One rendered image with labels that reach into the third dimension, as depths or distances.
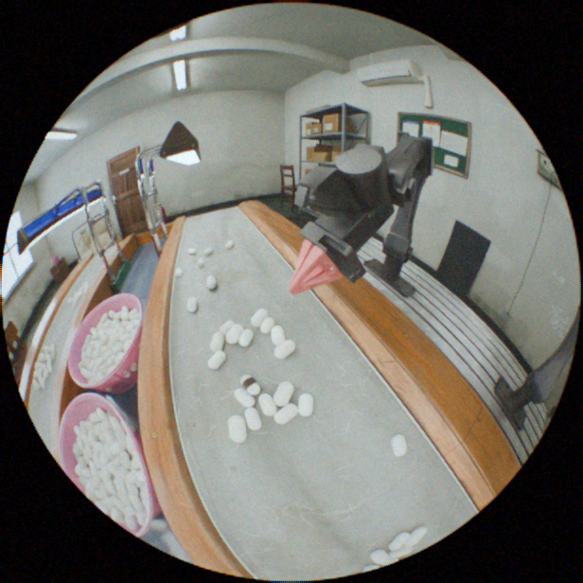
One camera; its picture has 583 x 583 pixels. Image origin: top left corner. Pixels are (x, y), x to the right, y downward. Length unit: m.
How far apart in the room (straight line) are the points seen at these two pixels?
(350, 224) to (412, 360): 0.22
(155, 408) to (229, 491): 0.14
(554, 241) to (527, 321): 0.78
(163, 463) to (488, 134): 2.46
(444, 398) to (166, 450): 0.38
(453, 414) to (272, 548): 0.30
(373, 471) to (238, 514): 0.17
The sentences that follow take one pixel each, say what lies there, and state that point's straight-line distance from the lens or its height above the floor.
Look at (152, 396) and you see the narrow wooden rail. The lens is 0.30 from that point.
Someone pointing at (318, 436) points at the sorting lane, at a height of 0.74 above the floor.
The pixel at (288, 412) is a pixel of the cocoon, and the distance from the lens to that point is 0.24.
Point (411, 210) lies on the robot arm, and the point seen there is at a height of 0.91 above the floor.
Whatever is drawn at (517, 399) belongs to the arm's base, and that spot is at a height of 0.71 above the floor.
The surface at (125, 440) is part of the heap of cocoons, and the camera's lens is 0.36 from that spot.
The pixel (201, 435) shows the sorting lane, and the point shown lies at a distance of 0.28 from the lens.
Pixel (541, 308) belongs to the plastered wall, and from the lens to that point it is 2.23.
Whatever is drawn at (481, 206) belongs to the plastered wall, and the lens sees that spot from 2.09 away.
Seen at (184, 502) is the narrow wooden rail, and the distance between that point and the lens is 0.27.
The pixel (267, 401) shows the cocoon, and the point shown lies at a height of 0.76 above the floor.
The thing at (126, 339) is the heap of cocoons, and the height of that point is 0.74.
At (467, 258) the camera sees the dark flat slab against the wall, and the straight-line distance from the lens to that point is 2.12.
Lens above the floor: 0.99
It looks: 40 degrees down
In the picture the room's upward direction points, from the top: straight up
